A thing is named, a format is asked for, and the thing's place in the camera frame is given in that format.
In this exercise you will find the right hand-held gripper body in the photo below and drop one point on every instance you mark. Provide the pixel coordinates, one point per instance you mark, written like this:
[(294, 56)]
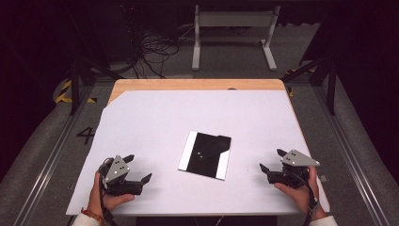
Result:
[(296, 160)]

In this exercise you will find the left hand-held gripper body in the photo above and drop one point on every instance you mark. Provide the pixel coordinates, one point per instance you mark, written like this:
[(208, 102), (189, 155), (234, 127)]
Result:
[(116, 171)]

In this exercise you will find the person's left hand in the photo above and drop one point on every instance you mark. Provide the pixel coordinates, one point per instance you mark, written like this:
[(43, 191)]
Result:
[(95, 201)]

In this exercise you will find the person's right hand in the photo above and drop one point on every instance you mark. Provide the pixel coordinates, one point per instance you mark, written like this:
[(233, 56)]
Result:
[(301, 197)]

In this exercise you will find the white table sheet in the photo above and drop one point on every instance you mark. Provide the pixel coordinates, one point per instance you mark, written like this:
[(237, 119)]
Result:
[(156, 125)]

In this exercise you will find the black metal stand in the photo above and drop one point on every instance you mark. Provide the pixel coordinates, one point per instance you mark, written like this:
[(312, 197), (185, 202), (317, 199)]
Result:
[(74, 88), (331, 91)]

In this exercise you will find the yellow black hazard tape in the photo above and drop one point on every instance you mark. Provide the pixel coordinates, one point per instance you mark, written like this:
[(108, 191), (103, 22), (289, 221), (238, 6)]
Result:
[(64, 91)]

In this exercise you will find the white metal stand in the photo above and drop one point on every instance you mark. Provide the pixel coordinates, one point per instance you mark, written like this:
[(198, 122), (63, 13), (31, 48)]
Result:
[(233, 19)]

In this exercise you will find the aluminium floor rail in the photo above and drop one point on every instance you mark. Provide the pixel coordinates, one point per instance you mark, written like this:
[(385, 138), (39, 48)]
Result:
[(354, 157), (47, 169)]

